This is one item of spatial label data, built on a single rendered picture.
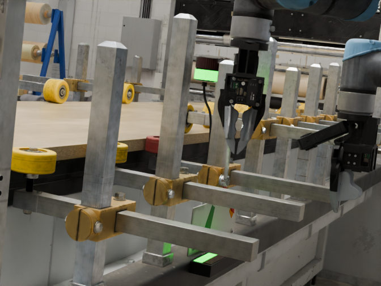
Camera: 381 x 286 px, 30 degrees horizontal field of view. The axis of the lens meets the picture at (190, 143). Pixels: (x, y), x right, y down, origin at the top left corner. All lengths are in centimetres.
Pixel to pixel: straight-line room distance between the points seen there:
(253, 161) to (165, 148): 50
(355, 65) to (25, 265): 76
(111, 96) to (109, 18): 1113
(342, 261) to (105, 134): 305
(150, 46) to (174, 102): 1018
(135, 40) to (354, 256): 815
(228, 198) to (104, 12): 1103
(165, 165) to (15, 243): 31
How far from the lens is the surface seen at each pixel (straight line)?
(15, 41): 89
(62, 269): 148
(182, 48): 131
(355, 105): 149
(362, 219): 399
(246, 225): 181
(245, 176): 158
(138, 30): 1163
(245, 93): 130
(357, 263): 403
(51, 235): 142
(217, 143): 155
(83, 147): 145
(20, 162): 121
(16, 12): 89
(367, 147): 149
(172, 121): 132
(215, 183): 153
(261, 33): 131
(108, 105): 109
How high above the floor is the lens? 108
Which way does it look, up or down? 6 degrees down
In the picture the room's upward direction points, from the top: 7 degrees clockwise
